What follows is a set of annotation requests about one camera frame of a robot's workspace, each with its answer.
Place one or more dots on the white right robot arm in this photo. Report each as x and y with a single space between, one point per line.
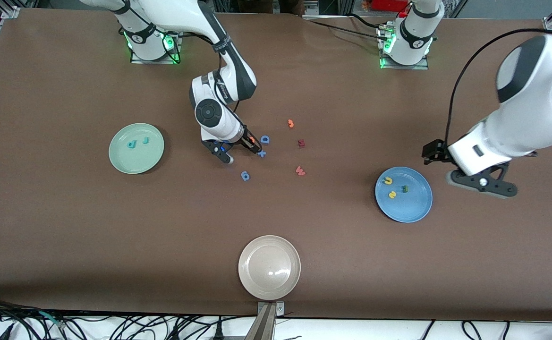
209 113

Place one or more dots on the red box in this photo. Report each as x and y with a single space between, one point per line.
389 4

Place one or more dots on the brown table cover sheet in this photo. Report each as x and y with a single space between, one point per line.
68 226

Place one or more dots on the teal foam letter P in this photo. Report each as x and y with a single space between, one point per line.
130 145

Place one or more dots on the blue plate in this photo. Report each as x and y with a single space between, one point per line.
412 208

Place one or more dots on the black power plug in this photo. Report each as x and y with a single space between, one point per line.
217 333

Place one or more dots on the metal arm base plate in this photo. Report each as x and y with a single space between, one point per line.
136 59
422 66

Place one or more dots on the red foam letter W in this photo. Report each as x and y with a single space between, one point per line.
300 171

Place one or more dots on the pale green plate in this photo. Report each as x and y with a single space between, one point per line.
136 160

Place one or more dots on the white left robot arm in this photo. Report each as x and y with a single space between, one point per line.
516 127

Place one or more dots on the beige plate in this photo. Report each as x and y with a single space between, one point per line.
269 267

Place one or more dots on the aluminium camera mount profile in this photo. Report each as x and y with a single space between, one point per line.
266 321

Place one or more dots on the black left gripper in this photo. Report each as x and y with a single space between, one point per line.
437 152

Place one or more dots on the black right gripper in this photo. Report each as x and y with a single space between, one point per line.
245 139

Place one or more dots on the blue foam letter D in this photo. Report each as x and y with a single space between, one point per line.
262 139

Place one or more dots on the blue foam number 9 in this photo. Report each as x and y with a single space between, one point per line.
242 176

